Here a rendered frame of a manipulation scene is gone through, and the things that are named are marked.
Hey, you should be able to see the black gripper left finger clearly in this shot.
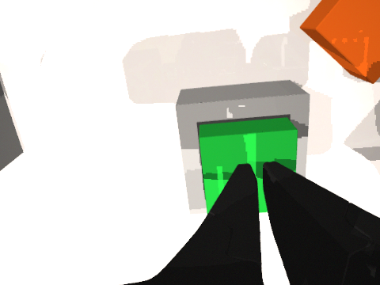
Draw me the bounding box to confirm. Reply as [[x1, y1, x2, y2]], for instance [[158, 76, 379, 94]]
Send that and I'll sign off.
[[120, 164, 265, 285]]

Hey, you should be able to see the orange block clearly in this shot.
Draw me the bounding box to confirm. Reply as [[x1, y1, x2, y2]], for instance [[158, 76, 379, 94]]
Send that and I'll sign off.
[[300, 0, 380, 84]]

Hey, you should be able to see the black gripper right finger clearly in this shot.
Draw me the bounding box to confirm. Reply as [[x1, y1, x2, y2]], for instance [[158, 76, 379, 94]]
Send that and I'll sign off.
[[263, 161, 380, 285]]

